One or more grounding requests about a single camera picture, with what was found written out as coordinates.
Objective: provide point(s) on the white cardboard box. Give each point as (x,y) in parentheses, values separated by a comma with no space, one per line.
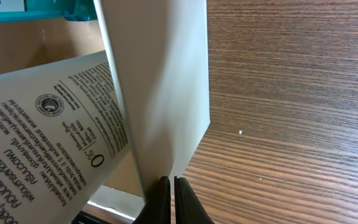
(158,57)

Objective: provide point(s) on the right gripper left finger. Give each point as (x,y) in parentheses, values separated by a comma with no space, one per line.
(157,209)

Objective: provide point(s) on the white lotion tube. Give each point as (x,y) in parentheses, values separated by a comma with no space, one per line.
(61,135)

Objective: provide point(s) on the blue mouthwash bottle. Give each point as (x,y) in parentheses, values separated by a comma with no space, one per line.
(24,10)

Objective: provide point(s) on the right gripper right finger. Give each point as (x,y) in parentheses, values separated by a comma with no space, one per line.
(188,209)

